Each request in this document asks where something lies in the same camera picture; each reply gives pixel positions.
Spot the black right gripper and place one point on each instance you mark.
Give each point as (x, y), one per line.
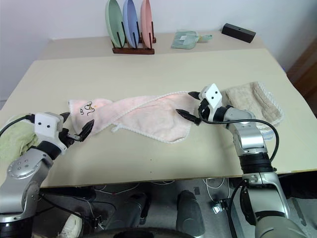
(204, 105)

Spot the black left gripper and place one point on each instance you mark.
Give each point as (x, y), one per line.
(65, 138)

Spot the pink towel with embroidery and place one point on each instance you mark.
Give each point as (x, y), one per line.
(153, 116)

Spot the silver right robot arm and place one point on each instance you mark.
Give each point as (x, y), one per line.
(250, 141)

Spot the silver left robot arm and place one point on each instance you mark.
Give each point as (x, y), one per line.
(22, 168)

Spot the beige folded towel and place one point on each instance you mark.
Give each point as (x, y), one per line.
(247, 96)

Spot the light green towel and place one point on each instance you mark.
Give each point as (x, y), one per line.
(12, 141)

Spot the green folded cloth with tag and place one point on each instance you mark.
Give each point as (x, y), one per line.
(183, 43)

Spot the small light green utensil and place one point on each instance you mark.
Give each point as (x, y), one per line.
(206, 37)

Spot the dark wooden dish rack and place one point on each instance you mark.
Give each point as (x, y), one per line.
(133, 50)

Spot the black rectangular box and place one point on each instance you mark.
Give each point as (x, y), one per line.
(237, 32)

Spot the pink plate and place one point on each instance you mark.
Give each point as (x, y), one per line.
(145, 19)

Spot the white shoe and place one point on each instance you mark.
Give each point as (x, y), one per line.
(70, 225)

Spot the blue plate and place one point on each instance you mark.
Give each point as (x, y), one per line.
(130, 19)

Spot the small metal clip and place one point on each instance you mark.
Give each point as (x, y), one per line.
(217, 207)

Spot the green plate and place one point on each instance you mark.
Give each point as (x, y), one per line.
(112, 19)

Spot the dark grey rounded shape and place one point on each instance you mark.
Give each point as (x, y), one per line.
(190, 213)

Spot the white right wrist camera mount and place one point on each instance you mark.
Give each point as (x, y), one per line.
(213, 95)

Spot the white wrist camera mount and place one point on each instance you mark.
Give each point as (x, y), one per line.
(213, 95)
(45, 125)

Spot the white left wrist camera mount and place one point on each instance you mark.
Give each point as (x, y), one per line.
(45, 125)

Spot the black table frame bar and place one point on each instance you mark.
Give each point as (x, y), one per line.
(69, 193)

